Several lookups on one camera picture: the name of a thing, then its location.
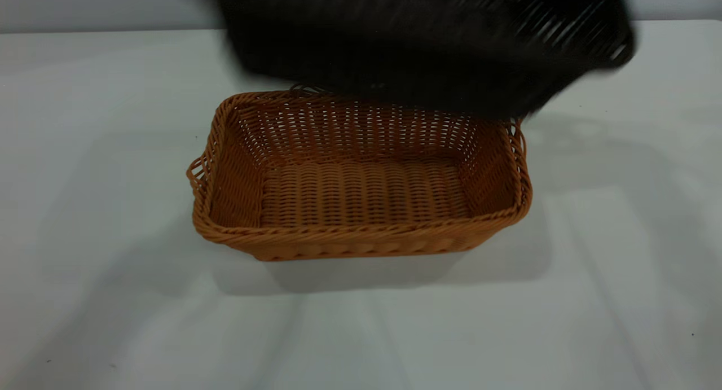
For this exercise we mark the light brown wicker basket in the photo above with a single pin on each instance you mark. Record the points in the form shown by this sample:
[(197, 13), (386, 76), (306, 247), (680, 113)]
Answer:
[(361, 192)]

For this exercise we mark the dark brown wicker basket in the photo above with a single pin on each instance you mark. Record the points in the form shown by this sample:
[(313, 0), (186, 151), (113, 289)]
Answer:
[(417, 45)]

